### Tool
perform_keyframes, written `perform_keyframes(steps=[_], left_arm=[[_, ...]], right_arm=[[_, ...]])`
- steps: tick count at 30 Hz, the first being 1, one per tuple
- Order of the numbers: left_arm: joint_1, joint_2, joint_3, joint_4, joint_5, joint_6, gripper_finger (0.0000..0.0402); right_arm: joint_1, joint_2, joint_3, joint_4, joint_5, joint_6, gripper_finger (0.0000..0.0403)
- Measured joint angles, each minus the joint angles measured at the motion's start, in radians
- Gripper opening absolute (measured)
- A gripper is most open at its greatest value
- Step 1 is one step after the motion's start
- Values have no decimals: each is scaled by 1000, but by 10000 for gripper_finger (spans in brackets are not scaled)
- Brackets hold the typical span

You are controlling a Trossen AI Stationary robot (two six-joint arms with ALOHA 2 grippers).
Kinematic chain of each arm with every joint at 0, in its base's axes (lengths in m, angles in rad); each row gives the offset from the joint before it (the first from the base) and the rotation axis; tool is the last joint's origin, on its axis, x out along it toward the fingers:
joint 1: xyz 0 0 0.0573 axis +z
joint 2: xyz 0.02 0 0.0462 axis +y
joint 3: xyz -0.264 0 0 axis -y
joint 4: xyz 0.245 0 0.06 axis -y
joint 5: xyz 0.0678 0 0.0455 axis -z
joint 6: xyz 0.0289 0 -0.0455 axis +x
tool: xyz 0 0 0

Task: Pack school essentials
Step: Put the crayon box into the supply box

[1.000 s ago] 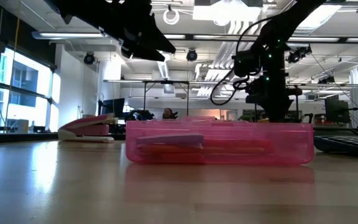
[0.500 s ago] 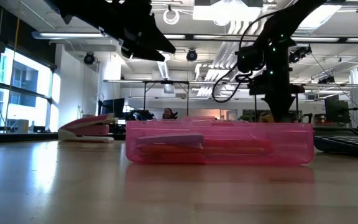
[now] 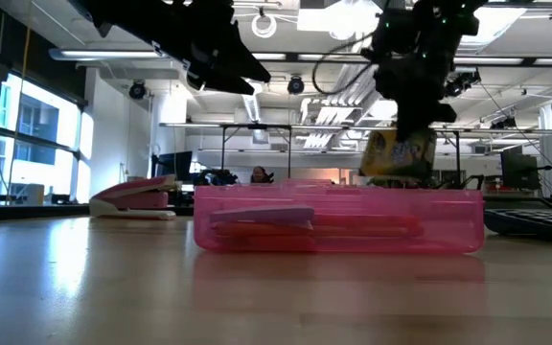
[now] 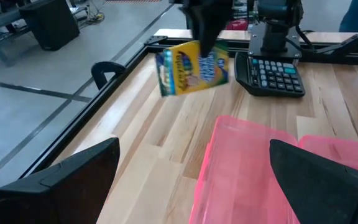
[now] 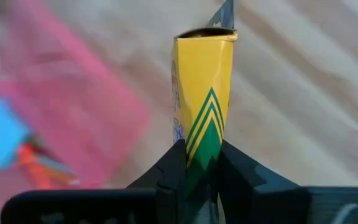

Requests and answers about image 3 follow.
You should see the red marker pen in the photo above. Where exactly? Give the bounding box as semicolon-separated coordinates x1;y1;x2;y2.
214;224;421;240

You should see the pink and white stapler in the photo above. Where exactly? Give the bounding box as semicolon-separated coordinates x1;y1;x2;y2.
88;173;182;221

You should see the black keyboard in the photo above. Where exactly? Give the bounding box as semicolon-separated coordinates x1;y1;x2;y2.
483;207;552;243

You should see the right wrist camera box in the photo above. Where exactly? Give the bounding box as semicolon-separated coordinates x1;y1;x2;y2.
370;18;419;55

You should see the black ceiling camera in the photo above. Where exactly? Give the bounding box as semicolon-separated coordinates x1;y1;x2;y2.
127;80;148;101
287;75;306;96

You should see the yellow crayon box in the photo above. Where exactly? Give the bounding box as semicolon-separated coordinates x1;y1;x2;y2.
358;127;438;182

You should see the black metal frame stand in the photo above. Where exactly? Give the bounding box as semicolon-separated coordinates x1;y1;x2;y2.
436;126;463;187
219;123;293;181

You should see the transparent pink pencil case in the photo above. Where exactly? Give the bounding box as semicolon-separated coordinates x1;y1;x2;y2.
193;178;486;255

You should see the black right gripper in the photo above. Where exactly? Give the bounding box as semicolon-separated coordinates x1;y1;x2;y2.
373;56;458;144

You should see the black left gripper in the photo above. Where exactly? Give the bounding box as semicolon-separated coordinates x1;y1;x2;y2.
149;0;273;97

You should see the white cable coil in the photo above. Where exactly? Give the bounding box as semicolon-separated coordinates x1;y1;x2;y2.
250;12;279;40

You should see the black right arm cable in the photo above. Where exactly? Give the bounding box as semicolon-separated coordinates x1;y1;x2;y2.
310;29;379;97

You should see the person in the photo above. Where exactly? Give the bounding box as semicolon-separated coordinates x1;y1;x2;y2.
249;165;275;185

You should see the dark computer monitor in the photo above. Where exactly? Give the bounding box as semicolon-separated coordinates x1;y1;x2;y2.
150;149;195;182

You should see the black monitor on arm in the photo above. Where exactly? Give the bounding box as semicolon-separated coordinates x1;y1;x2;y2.
499;145;552;207

